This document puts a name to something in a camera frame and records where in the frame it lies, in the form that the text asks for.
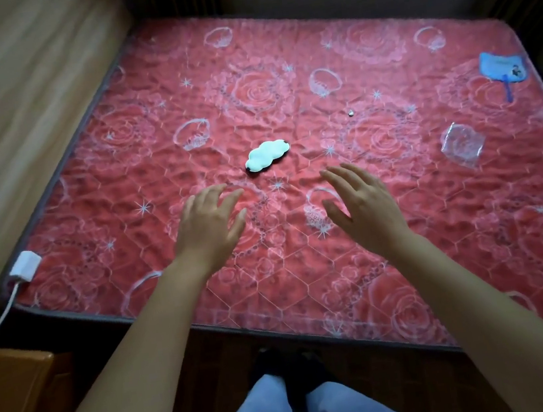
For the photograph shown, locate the white power adapter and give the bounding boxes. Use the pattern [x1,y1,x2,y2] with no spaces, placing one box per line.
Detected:
[7,249,46,285]

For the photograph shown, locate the person's right forearm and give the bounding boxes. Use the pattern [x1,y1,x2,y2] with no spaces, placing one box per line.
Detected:
[382,213,543,412]

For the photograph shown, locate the wooden headboard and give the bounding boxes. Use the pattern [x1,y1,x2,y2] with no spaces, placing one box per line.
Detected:
[0,0,171,327]

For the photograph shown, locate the blue hand fan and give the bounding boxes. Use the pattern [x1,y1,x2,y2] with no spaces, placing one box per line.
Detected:
[477,47,532,106]

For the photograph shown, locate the person's left dark shoe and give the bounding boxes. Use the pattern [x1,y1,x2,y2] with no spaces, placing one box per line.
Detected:
[247,345,287,384]

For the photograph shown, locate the clear plastic bag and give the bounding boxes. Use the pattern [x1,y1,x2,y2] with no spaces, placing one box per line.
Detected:
[437,118,490,173]

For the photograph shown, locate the person's right jeans leg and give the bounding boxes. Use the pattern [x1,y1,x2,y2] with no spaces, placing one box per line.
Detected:
[301,369,417,412]

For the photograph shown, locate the red floral quilted mattress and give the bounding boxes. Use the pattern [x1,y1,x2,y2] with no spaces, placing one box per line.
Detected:
[0,0,543,412]

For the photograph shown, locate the person's left hand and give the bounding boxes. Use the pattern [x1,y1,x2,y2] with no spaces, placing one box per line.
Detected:
[165,180,256,282]

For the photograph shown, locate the white cloud-shaped eye mask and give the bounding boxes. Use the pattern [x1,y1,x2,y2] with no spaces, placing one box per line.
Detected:
[242,138,294,174]

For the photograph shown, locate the person's dark shoe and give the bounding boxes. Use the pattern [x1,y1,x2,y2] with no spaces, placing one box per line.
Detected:
[283,344,338,396]
[247,345,287,384]

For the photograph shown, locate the person's right dark shoe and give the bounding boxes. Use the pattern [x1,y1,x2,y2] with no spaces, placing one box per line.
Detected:
[283,344,338,396]

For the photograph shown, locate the person's right hand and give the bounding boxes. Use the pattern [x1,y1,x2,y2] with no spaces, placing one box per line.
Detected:
[316,154,417,269]

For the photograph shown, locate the person's left forearm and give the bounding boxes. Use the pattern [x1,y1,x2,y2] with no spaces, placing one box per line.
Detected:
[7,256,235,412]

